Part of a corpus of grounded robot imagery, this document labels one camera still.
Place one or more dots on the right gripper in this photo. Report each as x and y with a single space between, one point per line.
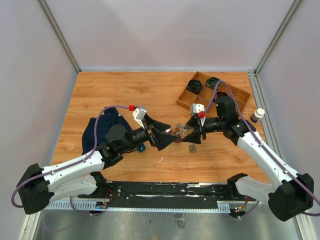
199 130

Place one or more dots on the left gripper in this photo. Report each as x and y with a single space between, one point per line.
161 139

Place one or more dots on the clear glass pill jar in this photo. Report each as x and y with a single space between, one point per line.
183 130

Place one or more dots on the grey pill box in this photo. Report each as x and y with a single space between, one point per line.
192 148

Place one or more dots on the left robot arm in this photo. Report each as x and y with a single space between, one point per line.
40 186

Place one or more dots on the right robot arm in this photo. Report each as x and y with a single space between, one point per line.
288 193

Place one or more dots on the brown double pill box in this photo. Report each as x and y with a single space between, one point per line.
179 139

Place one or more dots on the teal pill box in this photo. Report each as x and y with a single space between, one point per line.
141 148

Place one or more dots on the black yellow rolled sock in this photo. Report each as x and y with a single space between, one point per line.
213 82

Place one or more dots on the dark blue cloth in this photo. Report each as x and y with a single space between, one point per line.
109 118

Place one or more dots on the dark bottle white cap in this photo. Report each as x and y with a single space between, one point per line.
257 115

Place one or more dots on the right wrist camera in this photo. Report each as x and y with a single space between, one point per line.
197 109

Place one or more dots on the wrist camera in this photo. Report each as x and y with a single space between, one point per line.
197 109
139 114

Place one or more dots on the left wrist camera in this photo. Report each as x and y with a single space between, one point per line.
139 114

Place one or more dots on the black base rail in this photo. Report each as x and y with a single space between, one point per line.
163 195

